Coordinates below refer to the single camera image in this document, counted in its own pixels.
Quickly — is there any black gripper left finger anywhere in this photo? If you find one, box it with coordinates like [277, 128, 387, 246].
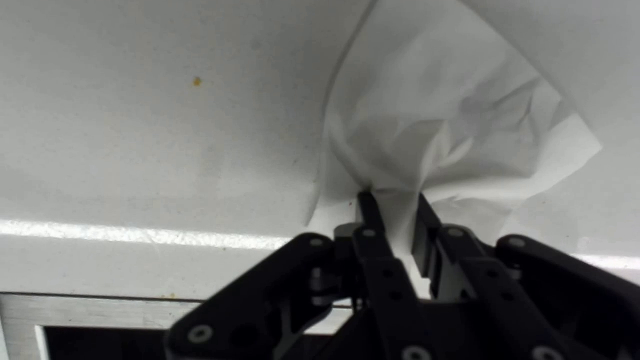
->
[163, 188, 433, 360]

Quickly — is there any white paper napkin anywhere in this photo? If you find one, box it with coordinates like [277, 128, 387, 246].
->
[308, 0, 605, 296]

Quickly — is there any large metal-framed counter bin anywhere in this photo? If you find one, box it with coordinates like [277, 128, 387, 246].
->
[0, 291, 357, 360]

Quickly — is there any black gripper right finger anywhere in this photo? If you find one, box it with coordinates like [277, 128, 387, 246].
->
[411, 192, 640, 360]

